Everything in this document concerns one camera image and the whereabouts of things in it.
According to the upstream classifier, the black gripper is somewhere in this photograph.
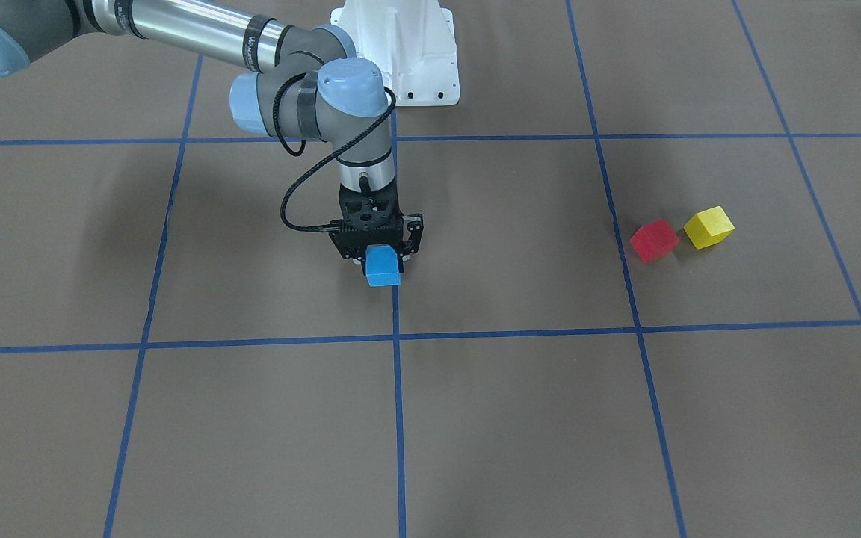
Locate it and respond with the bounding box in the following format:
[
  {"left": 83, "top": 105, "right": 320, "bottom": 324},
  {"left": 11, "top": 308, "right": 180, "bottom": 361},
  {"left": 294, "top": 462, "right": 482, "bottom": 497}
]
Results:
[{"left": 327, "top": 183, "right": 425, "bottom": 273}]

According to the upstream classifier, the blue cube block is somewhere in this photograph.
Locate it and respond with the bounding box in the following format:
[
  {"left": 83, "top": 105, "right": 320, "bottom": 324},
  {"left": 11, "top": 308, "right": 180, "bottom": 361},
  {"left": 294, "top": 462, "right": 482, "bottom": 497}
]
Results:
[{"left": 362, "top": 244, "right": 402, "bottom": 288}]

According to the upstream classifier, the red cube block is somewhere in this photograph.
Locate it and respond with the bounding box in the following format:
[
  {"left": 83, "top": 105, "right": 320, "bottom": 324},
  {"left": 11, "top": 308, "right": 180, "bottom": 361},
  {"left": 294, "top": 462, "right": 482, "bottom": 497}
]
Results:
[{"left": 631, "top": 219, "right": 680, "bottom": 263}]

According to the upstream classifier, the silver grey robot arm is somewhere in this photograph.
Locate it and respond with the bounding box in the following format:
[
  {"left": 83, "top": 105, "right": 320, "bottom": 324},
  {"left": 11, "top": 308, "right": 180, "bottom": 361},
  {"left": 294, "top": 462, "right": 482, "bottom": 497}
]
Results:
[{"left": 0, "top": 1, "right": 426, "bottom": 287}]

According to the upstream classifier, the yellow cube block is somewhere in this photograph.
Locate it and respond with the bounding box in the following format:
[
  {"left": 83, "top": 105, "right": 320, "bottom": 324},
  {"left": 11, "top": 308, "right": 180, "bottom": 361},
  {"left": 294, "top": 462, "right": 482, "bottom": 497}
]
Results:
[{"left": 683, "top": 205, "right": 735, "bottom": 250}]

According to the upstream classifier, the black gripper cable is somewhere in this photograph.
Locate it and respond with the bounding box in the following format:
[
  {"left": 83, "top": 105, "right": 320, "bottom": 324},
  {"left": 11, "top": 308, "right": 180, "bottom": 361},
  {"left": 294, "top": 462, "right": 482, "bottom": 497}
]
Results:
[{"left": 271, "top": 71, "right": 397, "bottom": 234}]

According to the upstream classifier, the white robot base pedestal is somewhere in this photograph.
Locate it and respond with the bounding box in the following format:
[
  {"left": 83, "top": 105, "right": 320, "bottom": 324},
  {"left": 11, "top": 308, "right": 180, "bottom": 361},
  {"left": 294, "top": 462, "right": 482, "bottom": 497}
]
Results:
[{"left": 330, "top": 1, "right": 461, "bottom": 107}]

